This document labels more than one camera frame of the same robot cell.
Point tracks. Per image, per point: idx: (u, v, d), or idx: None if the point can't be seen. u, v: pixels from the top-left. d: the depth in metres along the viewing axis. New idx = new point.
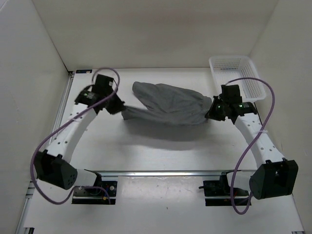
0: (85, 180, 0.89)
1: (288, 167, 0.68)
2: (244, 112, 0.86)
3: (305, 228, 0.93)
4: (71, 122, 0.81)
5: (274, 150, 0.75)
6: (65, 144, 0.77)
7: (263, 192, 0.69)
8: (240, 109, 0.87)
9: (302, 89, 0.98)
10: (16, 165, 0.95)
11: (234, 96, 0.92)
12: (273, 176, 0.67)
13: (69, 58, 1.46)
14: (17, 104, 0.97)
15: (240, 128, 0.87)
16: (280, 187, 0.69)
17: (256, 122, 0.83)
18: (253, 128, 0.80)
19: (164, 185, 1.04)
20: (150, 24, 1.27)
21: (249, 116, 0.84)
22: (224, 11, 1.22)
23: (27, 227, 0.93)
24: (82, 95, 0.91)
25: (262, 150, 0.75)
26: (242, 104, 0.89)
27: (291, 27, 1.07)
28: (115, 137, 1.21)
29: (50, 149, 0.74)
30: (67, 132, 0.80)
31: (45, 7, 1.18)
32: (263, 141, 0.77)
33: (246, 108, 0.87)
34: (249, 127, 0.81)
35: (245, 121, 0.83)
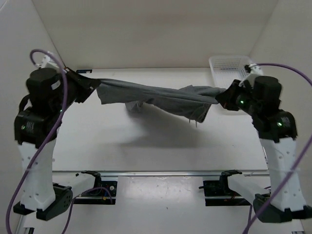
0: (85, 185, 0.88)
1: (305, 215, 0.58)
2: (282, 135, 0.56)
3: (305, 229, 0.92)
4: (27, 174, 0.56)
5: (298, 194, 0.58)
6: (37, 196, 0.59)
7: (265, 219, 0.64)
8: (279, 127, 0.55)
9: (302, 89, 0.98)
10: (15, 165, 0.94)
11: (271, 102, 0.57)
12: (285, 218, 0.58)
13: (69, 58, 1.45)
14: (16, 104, 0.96)
15: (266, 146, 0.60)
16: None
17: (292, 153, 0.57)
18: (285, 165, 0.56)
19: (164, 185, 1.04)
20: (150, 23, 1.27)
21: (286, 143, 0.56)
22: (224, 11, 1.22)
23: (27, 227, 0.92)
24: (18, 127, 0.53)
25: (284, 195, 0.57)
26: (281, 117, 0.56)
27: (292, 27, 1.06)
28: (115, 138, 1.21)
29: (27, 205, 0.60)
30: (30, 182, 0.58)
31: (45, 6, 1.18)
32: (292, 183, 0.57)
33: (287, 126, 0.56)
34: (280, 160, 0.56)
35: (280, 149, 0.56)
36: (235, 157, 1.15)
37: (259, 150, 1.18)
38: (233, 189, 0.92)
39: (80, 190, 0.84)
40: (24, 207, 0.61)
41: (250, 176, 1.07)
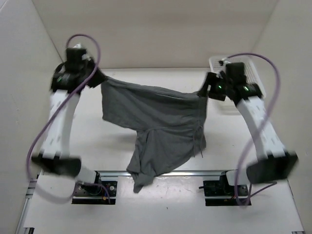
0: (86, 177, 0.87)
1: (288, 161, 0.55)
2: (249, 97, 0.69)
3: (305, 229, 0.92)
4: (55, 116, 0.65)
5: (277, 143, 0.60)
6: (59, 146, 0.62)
7: (258, 176, 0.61)
8: (246, 91, 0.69)
9: (302, 88, 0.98)
10: (15, 165, 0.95)
11: (239, 76, 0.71)
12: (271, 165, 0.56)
13: (69, 58, 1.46)
14: (16, 104, 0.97)
15: (243, 114, 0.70)
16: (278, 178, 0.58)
17: (261, 109, 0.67)
18: (257, 116, 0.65)
19: (164, 185, 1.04)
20: (150, 23, 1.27)
21: (256, 102, 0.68)
22: (223, 11, 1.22)
23: (27, 227, 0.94)
24: (55, 81, 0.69)
25: (262, 140, 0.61)
26: (248, 87, 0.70)
27: (291, 27, 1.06)
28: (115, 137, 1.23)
29: (45, 147, 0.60)
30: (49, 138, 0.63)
31: (45, 7, 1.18)
32: (267, 131, 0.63)
33: (253, 91, 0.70)
34: (252, 114, 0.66)
35: (248, 106, 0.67)
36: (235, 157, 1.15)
37: None
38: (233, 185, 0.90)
39: (82, 178, 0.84)
40: (40, 158, 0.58)
41: (250, 175, 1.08)
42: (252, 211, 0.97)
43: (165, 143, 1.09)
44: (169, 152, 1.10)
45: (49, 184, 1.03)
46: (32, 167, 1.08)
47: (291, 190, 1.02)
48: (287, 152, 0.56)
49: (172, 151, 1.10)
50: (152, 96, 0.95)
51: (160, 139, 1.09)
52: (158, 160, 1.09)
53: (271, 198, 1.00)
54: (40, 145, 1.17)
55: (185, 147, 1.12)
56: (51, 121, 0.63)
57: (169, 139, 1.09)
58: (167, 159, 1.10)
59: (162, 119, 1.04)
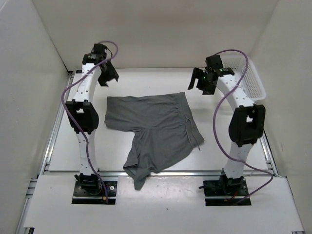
0: (91, 160, 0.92)
1: (258, 112, 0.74)
2: (224, 74, 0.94)
3: (305, 229, 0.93)
4: (86, 77, 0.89)
5: (246, 99, 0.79)
6: (86, 92, 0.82)
7: (240, 133, 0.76)
8: (221, 71, 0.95)
9: (302, 88, 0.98)
10: (16, 165, 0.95)
11: (216, 65, 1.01)
12: (244, 116, 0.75)
13: (69, 58, 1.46)
14: (16, 104, 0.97)
15: (221, 87, 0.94)
16: (254, 131, 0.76)
17: (233, 81, 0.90)
18: (230, 85, 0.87)
19: (164, 185, 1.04)
20: (150, 23, 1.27)
21: (228, 76, 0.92)
22: (223, 11, 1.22)
23: (27, 227, 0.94)
24: (87, 57, 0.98)
25: (237, 100, 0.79)
26: (223, 68, 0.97)
27: (291, 27, 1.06)
28: (114, 137, 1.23)
29: (76, 96, 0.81)
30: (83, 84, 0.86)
31: (45, 7, 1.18)
32: (240, 92, 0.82)
33: (226, 70, 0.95)
34: (227, 85, 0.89)
35: (224, 80, 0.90)
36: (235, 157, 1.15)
37: (259, 150, 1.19)
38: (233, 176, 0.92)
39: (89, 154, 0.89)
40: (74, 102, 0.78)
41: (250, 175, 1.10)
42: (252, 211, 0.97)
43: (160, 140, 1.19)
44: (165, 146, 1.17)
45: (49, 183, 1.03)
46: (32, 167, 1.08)
47: (291, 191, 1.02)
48: (255, 105, 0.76)
49: (168, 147, 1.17)
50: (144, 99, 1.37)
51: (156, 135, 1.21)
52: (156, 154, 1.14)
53: (271, 198, 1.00)
54: (40, 145, 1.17)
55: (181, 141, 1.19)
56: (83, 79, 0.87)
57: (165, 134, 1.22)
58: (165, 154, 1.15)
59: (156, 118, 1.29)
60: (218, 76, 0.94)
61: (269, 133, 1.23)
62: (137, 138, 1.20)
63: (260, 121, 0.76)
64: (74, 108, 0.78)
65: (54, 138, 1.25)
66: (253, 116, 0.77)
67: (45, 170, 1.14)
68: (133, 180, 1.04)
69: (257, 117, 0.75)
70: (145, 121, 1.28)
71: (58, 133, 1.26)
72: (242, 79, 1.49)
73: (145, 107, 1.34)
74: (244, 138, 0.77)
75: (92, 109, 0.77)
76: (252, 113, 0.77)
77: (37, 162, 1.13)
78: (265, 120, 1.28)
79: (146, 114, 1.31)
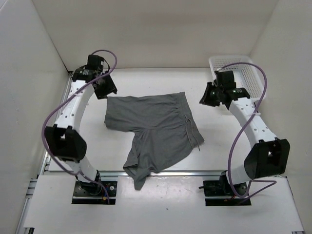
0: (88, 171, 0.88)
1: (281, 148, 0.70)
2: (238, 97, 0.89)
3: (305, 229, 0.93)
4: (73, 97, 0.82)
5: (266, 131, 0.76)
6: (71, 117, 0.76)
7: (258, 169, 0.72)
8: (234, 94, 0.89)
9: (302, 88, 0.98)
10: (15, 165, 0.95)
11: (228, 83, 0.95)
12: (267, 151, 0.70)
13: (69, 58, 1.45)
14: (16, 104, 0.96)
15: (234, 111, 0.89)
16: (275, 168, 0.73)
17: (249, 106, 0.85)
18: (246, 111, 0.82)
19: (164, 185, 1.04)
20: (150, 24, 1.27)
21: (243, 100, 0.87)
22: (223, 12, 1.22)
23: (27, 227, 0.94)
24: (78, 71, 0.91)
25: (256, 133, 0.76)
26: (236, 89, 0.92)
27: (291, 27, 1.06)
28: (114, 137, 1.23)
29: (59, 121, 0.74)
30: (71, 104, 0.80)
31: (45, 7, 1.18)
32: (257, 123, 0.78)
33: (240, 93, 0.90)
34: (243, 110, 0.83)
35: (239, 106, 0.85)
36: (235, 157, 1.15)
37: None
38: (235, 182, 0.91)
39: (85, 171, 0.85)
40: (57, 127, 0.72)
41: None
42: (252, 211, 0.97)
43: (160, 140, 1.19)
44: (165, 146, 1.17)
45: (49, 183, 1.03)
46: (32, 167, 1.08)
47: (291, 191, 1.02)
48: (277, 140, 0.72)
49: (168, 147, 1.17)
50: (143, 99, 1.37)
51: (156, 135, 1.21)
52: (156, 154, 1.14)
53: (271, 198, 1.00)
54: (40, 145, 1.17)
55: (181, 141, 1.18)
56: (70, 101, 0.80)
57: (164, 134, 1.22)
58: (165, 154, 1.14)
59: (156, 118, 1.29)
60: (231, 99, 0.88)
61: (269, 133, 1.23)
62: (137, 138, 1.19)
63: (282, 158, 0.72)
64: (55, 136, 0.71)
65: None
66: (274, 151, 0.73)
67: (45, 170, 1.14)
68: (133, 180, 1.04)
69: (280, 153, 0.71)
70: (145, 121, 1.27)
71: None
72: (243, 79, 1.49)
73: (145, 107, 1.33)
74: (263, 174, 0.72)
75: (76, 137, 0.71)
76: (272, 146, 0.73)
77: (36, 162, 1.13)
78: (265, 120, 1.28)
79: (146, 114, 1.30)
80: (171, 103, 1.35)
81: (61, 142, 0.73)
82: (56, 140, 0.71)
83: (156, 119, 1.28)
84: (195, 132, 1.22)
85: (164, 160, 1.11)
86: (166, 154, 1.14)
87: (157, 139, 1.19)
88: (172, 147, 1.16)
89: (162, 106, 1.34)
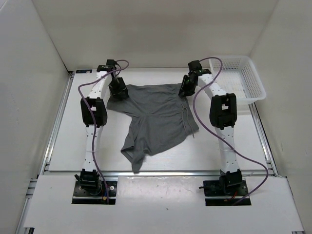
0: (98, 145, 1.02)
1: (230, 101, 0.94)
2: (202, 73, 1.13)
3: (305, 229, 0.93)
4: (99, 80, 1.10)
5: (221, 90, 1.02)
6: (99, 92, 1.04)
7: (218, 118, 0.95)
8: (200, 72, 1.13)
9: (302, 88, 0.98)
10: (16, 165, 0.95)
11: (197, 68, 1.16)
12: (220, 104, 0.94)
13: (69, 58, 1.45)
14: (16, 104, 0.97)
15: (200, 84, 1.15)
16: (229, 116, 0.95)
17: (210, 78, 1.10)
18: (208, 81, 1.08)
19: (164, 185, 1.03)
20: (150, 23, 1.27)
21: (205, 75, 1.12)
22: (223, 11, 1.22)
23: (27, 227, 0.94)
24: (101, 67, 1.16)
25: (213, 92, 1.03)
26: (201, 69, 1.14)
27: (291, 27, 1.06)
28: (112, 126, 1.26)
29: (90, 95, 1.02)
30: (98, 85, 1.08)
31: (45, 7, 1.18)
32: (215, 86, 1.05)
33: (204, 71, 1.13)
34: (205, 81, 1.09)
35: (203, 78, 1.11)
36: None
37: (260, 150, 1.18)
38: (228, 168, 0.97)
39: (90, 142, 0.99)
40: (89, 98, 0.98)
41: (250, 176, 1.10)
42: (252, 211, 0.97)
43: (156, 126, 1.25)
44: (161, 132, 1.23)
45: (48, 184, 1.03)
46: (31, 167, 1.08)
47: (291, 190, 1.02)
48: (227, 94, 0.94)
49: (163, 133, 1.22)
50: (142, 88, 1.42)
51: (152, 121, 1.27)
52: (151, 139, 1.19)
53: (271, 198, 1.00)
54: (40, 145, 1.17)
55: (176, 128, 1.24)
56: (97, 82, 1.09)
57: (160, 121, 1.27)
58: (161, 139, 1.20)
59: (153, 107, 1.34)
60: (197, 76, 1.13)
61: (269, 132, 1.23)
62: (135, 124, 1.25)
63: (233, 107, 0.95)
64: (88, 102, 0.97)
65: (54, 138, 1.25)
66: (228, 104, 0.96)
67: (45, 170, 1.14)
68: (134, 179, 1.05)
69: (230, 104, 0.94)
70: (144, 108, 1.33)
71: (58, 133, 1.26)
72: (242, 79, 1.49)
73: (144, 96, 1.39)
74: (222, 121, 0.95)
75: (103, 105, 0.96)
76: (226, 102, 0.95)
77: (36, 162, 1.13)
78: (265, 120, 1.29)
79: (145, 102, 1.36)
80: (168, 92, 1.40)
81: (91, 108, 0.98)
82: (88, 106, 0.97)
83: (153, 108, 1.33)
84: (191, 121, 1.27)
85: (159, 145, 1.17)
86: (162, 139, 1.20)
87: (153, 125, 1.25)
88: (167, 133, 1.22)
89: (159, 94, 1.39)
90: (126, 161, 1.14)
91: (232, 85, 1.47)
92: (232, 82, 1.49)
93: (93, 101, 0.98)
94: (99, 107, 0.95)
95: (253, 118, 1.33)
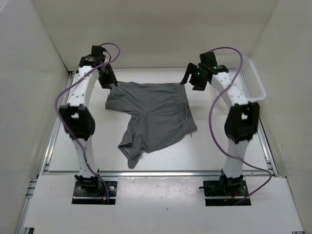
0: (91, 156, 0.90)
1: (253, 110, 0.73)
2: (218, 71, 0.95)
3: (305, 229, 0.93)
4: (82, 80, 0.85)
5: (241, 97, 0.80)
6: (83, 96, 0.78)
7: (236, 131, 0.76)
8: (215, 69, 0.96)
9: (302, 88, 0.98)
10: (15, 165, 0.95)
11: (210, 61, 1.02)
12: (239, 115, 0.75)
13: (69, 58, 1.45)
14: (16, 104, 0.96)
15: (215, 86, 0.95)
16: (250, 129, 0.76)
17: (227, 78, 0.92)
18: (224, 83, 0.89)
19: (164, 185, 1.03)
20: (150, 23, 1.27)
21: (222, 73, 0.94)
22: (223, 11, 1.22)
23: (27, 227, 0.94)
24: (84, 58, 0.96)
25: (231, 98, 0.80)
26: (217, 67, 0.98)
27: (292, 27, 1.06)
28: (112, 124, 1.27)
29: (71, 102, 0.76)
30: (81, 87, 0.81)
31: (45, 7, 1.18)
32: (234, 90, 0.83)
33: (220, 68, 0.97)
34: (221, 83, 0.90)
35: (219, 78, 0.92)
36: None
37: (260, 150, 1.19)
38: (230, 174, 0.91)
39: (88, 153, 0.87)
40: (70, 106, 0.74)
41: (250, 176, 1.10)
42: (252, 211, 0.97)
43: (154, 123, 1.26)
44: (159, 130, 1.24)
45: (49, 184, 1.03)
46: (32, 167, 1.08)
47: (291, 190, 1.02)
48: (249, 103, 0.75)
49: (161, 130, 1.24)
50: (142, 86, 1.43)
51: (151, 119, 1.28)
52: (149, 136, 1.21)
53: (271, 198, 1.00)
54: (40, 145, 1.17)
55: (174, 127, 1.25)
56: (79, 83, 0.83)
57: (159, 119, 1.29)
58: (158, 136, 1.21)
59: (153, 105, 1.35)
60: (212, 74, 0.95)
61: (269, 132, 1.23)
62: (133, 120, 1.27)
63: (254, 118, 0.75)
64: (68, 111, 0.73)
65: (54, 138, 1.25)
66: (248, 114, 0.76)
67: (45, 170, 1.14)
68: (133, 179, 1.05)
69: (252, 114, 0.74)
70: (143, 106, 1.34)
71: (58, 133, 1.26)
72: (242, 80, 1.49)
73: (145, 94, 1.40)
74: (239, 135, 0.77)
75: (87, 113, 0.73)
76: (247, 110, 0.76)
77: (36, 163, 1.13)
78: (265, 120, 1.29)
79: (145, 100, 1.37)
80: (168, 91, 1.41)
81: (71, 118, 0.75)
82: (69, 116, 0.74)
83: (152, 106, 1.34)
84: (190, 120, 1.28)
85: (156, 142, 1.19)
86: (159, 136, 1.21)
87: (151, 123, 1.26)
88: (165, 131, 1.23)
89: (159, 92, 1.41)
90: (123, 157, 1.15)
91: None
92: None
93: (73, 109, 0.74)
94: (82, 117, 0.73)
95: None
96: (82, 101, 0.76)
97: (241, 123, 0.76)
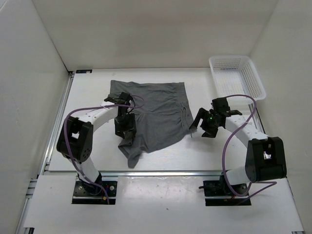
0: (90, 170, 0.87)
1: (274, 145, 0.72)
2: (231, 114, 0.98)
3: (305, 229, 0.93)
4: (101, 107, 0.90)
5: (258, 133, 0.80)
6: (93, 118, 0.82)
7: (260, 171, 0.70)
8: (227, 113, 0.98)
9: (302, 88, 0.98)
10: (15, 165, 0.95)
11: (223, 107, 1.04)
12: (262, 152, 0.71)
13: (69, 58, 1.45)
14: (16, 104, 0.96)
15: (230, 127, 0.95)
16: (275, 169, 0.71)
17: (242, 119, 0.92)
18: (239, 122, 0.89)
19: (164, 185, 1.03)
20: (150, 23, 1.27)
21: (235, 116, 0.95)
22: (223, 11, 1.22)
23: (27, 227, 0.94)
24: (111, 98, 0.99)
25: (248, 134, 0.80)
26: (229, 110, 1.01)
27: (292, 27, 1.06)
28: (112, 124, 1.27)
29: (82, 118, 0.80)
30: (97, 111, 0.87)
31: (45, 7, 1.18)
32: (249, 128, 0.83)
33: (232, 112, 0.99)
34: (236, 123, 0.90)
35: (232, 119, 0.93)
36: (232, 144, 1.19)
37: None
38: (233, 183, 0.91)
39: (85, 171, 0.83)
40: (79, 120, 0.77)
41: None
42: (252, 211, 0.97)
43: (154, 123, 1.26)
44: (159, 130, 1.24)
45: (49, 184, 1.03)
46: (32, 167, 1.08)
47: (291, 191, 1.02)
48: (270, 139, 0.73)
49: (161, 130, 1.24)
50: (142, 86, 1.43)
51: (151, 119, 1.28)
52: (149, 136, 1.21)
53: (271, 198, 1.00)
54: (40, 145, 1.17)
55: (174, 127, 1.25)
56: (96, 108, 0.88)
57: (159, 119, 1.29)
58: (158, 136, 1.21)
59: (152, 105, 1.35)
60: (225, 116, 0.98)
61: (269, 132, 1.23)
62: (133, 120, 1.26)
63: (279, 155, 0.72)
64: (71, 126, 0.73)
65: (54, 138, 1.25)
66: (271, 152, 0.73)
67: (45, 170, 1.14)
68: (133, 179, 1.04)
69: (275, 151, 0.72)
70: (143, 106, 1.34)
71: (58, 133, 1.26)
72: (242, 79, 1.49)
73: (145, 94, 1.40)
74: (264, 176, 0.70)
75: (89, 132, 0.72)
76: (268, 147, 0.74)
77: (36, 163, 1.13)
78: (265, 120, 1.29)
79: (145, 99, 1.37)
80: (168, 91, 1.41)
81: (73, 136, 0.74)
82: (71, 131, 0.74)
83: (152, 107, 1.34)
84: (190, 120, 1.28)
85: (156, 142, 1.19)
86: (159, 136, 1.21)
87: (151, 123, 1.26)
88: (165, 132, 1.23)
89: (159, 92, 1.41)
90: (124, 157, 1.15)
91: (232, 85, 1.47)
92: (232, 82, 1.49)
93: (79, 126, 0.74)
94: (82, 132, 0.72)
95: (253, 118, 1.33)
96: (90, 121, 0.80)
97: (265, 163, 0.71)
